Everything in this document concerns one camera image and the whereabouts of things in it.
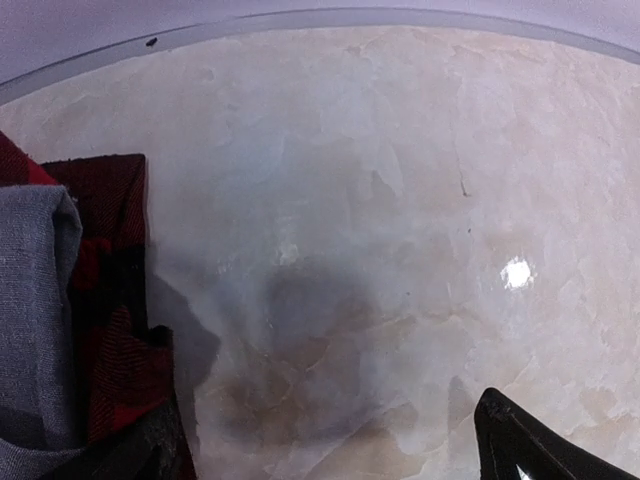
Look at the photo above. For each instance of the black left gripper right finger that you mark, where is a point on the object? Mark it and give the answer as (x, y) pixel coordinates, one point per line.
(513, 444)

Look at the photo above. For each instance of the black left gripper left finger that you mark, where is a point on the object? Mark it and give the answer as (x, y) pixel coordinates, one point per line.
(133, 422)

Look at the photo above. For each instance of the red black plaid shirt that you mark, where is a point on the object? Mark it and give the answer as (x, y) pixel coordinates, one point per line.
(107, 288)

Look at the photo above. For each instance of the grey denim shirt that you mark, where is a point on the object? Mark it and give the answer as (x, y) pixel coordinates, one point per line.
(40, 238)

